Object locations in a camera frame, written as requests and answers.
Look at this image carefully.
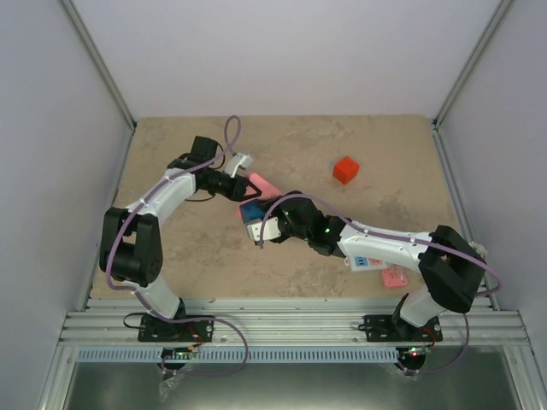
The pink power strip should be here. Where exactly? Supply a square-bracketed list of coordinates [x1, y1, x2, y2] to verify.
[246, 173, 282, 200]

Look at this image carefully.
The blue cube socket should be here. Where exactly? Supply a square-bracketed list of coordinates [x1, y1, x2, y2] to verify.
[239, 198, 266, 224]

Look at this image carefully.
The red cube socket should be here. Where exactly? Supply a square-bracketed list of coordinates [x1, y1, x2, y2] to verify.
[332, 156, 360, 185]

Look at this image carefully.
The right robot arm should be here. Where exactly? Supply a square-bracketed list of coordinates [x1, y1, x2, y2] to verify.
[247, 191, 486, 342]

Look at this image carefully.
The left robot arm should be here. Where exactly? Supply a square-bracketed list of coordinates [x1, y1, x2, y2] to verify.
[99, 137, 262, 343]

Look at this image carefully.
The small pink socket block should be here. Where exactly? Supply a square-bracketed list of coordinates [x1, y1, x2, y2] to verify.
[380, 266, 409, 289]

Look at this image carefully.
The white power strip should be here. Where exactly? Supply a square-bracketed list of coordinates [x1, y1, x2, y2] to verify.
[344, 256, 391, 272]

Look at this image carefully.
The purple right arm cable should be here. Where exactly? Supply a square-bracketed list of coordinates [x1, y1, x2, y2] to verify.
[259, 192, 503, 377]

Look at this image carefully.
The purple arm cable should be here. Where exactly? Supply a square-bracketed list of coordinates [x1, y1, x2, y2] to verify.
[104, 114, 250, 378]
[259, 192, 503, 377]

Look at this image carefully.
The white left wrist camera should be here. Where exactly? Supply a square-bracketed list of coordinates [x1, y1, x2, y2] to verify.
[224, 153, 253, 179]

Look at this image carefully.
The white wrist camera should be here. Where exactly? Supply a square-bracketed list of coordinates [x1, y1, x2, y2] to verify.
[224, 153, 253, 179]
[246, 217, 281, 243]

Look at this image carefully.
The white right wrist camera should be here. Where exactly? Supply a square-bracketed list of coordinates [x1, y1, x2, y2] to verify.
[246, 217, 281, 243]

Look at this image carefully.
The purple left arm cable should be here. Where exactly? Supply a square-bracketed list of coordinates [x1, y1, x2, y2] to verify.
[104, 114, 250, 378]

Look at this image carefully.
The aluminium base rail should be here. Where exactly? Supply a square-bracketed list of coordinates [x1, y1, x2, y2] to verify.
[59, 297, 530, 346]

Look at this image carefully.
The aluminium frame post left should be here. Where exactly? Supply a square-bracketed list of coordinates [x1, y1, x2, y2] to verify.
[59, 0, 137, 132]

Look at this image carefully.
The aluminium frame post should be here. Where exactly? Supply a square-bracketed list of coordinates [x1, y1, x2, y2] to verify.
[432, 0, 516, 132]
[59, 0, 137, 132]

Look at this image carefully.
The grey slotted cable duct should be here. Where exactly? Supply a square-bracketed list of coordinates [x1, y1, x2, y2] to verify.
[76, 346, 398, 364]

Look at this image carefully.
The aluminium frame post right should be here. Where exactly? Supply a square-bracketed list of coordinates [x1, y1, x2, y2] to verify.
[432, 0, 516, 132]

